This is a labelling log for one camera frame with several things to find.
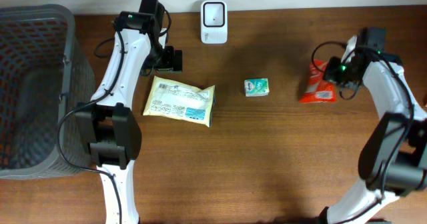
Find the red snack bag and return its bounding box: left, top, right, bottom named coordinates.
left=300, top=64, right=337, bottom=103

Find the yellow snack bag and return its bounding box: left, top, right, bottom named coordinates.
left=143, top=76, right=216, bottom=127

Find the teal tissue pack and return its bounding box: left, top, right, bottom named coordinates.
left=244, top=78, right=270, bottom=97

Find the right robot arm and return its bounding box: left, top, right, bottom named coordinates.
left=316, top=27, right=426, bottom=223

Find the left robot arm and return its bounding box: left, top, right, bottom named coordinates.
left=75, top=0, right=183, bottom=223

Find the grey plastic mesh basket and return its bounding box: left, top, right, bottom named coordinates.
left=1, top=4, right=96, bottom=180

